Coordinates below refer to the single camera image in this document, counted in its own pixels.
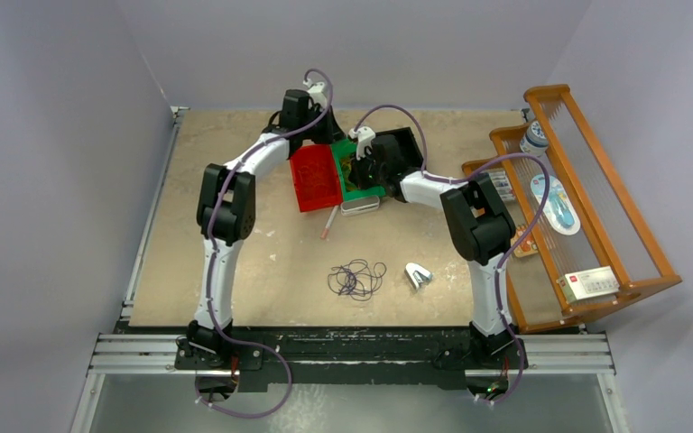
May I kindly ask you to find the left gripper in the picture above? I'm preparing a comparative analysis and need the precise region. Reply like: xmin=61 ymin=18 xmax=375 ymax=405
xmin=300 ymin=106 xmax=346 ymax=146

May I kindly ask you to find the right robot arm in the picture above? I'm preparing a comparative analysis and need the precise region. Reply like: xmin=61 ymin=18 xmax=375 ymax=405
xmin=347 ymin=129 xmax=516 ymax=367

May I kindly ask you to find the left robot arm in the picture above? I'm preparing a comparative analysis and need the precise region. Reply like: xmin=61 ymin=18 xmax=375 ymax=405
xmin=186 ymin=82 xmax=345 ymax=369

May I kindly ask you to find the green plastic bin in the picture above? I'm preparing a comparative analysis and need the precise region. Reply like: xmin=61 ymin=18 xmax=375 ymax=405
xmin=330 ymin=139 xmax=385 ymax=202

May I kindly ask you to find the white grey stapler case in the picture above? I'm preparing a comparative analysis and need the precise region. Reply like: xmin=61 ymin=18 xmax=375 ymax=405
xmin=339 ymin=196 xmax=381 ymax=217

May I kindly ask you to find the red plastic bin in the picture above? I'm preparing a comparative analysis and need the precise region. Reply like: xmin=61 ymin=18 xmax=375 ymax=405
xmin=289 ymin=144 xmax=343 ymax=213

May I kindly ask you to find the black plastic bin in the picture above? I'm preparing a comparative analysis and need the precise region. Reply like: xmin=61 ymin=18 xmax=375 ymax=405
xmin=370 ymin=127 xmax=423 ymax=173

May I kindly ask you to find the white marker orange cap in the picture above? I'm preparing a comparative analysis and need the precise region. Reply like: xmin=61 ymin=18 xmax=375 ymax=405
xmin=320 ymin=205 xmax=340 ymax=240

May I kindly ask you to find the box of coloured markers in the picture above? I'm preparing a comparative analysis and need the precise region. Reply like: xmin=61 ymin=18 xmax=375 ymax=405
xmin=486 ymin=170 xmax=515 ymax=202

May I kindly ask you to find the white round jar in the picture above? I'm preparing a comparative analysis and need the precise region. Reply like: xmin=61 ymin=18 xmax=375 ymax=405
xmin=519 ymin=120 xmax=550 ymax=156

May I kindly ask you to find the orange small card pack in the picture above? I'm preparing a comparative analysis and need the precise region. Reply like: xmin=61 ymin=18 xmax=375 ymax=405
xmin=511 ymin=225 xmax=539 ymax=259

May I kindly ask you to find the blue white blister pack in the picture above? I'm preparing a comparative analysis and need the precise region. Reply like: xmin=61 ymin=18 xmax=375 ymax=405
xmin=542 ymin=176 xmax=581 ymax=236

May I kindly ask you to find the wooden shelf rack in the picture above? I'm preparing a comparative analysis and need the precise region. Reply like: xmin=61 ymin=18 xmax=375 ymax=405
xmin=461 ymin=84 xmax=683 ymax=335

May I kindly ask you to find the white label box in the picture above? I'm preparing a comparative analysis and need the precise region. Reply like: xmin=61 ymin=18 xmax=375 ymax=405
xmin=558 ymin=266 xmax=620 ymax=302

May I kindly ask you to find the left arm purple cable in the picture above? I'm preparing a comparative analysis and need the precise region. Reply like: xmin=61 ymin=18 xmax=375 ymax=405
xmin=193 ymin=67 xmax=336 ymax=420

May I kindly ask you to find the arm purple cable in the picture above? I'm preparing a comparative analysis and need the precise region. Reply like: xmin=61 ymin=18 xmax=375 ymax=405
xmin=349 ymin=104 xmax=552 ymax=408
xmin=193 ymin=67 xmax=336 ymax=420

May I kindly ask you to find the coiled yellow cable in bin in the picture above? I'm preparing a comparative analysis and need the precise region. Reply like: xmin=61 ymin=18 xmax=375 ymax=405
xmin=338 ymin=156 xmax=363 ymax=192

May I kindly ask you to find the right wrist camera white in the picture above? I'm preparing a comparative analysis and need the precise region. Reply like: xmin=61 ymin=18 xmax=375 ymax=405
xmin=348 ymin=126 xmax=376 ymax=161

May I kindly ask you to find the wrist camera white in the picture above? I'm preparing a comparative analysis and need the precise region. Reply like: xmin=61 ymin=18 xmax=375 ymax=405
xmin=303 ymin=79 xmax=330 ymax=111
xmin=348 ymin=126 xmax=376 ymax=161

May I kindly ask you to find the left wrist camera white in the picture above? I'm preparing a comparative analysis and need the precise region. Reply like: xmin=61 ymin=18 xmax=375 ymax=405
xmin=303 ymin=79 xmax=330 ymax=111

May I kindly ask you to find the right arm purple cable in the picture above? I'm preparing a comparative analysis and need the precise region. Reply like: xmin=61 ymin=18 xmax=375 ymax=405
xmin=349 ymin=104 xmax=552 ymax=408

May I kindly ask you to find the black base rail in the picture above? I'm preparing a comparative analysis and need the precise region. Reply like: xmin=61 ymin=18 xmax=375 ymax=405
xmin=175 ymin=324 xmax=529 ymax=400

